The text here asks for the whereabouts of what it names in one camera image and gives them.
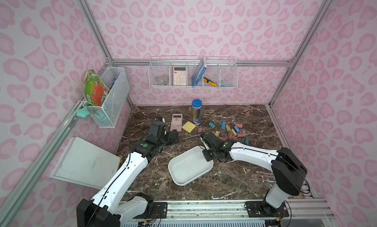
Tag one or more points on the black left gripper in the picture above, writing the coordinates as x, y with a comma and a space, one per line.
168, 135

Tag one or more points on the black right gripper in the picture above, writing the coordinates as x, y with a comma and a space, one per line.
212, 143

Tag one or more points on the white storage tray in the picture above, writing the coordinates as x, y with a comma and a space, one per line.
189, 166

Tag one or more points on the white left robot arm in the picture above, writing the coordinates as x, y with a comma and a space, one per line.
104, 209

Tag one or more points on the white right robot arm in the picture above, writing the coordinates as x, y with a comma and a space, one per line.
288, 170

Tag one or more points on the pink calculator on table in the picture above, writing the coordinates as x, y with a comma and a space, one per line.
176, 122

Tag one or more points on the yellow sticky note pad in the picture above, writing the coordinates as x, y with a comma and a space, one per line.
188, 127

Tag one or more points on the blue lid pencil tube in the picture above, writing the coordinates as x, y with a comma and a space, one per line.
197, 111

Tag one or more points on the white calculator in shelf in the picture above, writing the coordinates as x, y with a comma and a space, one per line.
180, 76

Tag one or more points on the yellow utility knife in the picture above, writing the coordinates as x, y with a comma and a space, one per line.
210, 82

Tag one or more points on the blue book in shelf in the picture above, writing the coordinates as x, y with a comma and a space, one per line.
199, 72

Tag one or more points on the green snack bag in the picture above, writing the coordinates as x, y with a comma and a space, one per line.
95, 91

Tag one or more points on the white paper board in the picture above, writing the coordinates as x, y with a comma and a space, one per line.
85, 164

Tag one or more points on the white wire wall shelf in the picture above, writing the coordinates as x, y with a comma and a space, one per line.
221, 70

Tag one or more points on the white mesh wall basket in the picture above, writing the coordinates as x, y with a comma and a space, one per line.
108, 114

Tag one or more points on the mint green wall hook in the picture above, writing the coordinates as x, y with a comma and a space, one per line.
83, 112

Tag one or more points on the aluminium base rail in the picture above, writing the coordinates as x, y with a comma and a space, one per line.
195, 210

